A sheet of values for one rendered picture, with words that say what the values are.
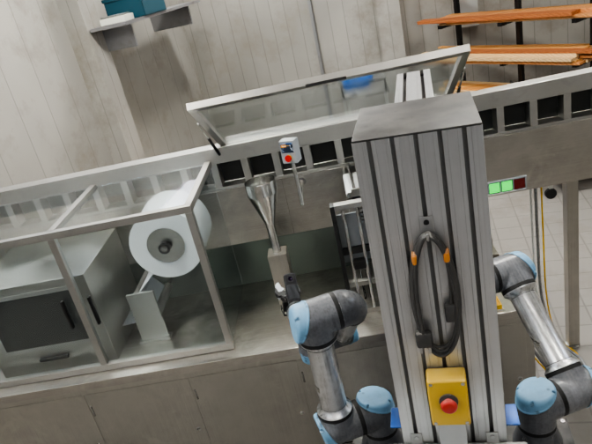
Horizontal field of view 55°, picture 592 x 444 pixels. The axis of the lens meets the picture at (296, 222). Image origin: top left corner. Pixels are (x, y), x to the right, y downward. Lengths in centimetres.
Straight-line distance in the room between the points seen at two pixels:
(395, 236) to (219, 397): 169
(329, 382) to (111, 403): 132
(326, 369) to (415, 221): 74
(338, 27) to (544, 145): 569
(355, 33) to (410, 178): 721
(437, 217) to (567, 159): 189
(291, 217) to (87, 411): 131
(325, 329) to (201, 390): 114
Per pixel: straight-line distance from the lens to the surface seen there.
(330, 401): 188
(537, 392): 196
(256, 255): 298
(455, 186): 117
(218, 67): 879
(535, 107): 291
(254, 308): 284
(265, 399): 272
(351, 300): 171
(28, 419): 307
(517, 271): 206
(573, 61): 656
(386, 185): 117
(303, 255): 297
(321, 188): 282
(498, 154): 291
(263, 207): 256
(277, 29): 847
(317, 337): 171
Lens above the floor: 236
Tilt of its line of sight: 24 degrees down
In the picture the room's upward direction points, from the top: 13 degrees counter-clockwise
